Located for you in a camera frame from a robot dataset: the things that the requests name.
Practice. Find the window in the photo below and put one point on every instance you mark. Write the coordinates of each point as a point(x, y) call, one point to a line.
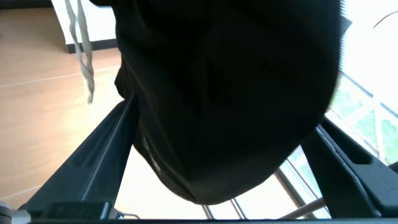
point(357, 93)

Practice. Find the black shorts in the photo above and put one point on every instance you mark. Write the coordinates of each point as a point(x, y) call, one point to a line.
point(217, 93)

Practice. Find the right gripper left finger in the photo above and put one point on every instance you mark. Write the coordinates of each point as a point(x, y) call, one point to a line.
point(93, 177)

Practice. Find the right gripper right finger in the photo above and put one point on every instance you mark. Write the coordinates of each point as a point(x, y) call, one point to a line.
point(342, 183)

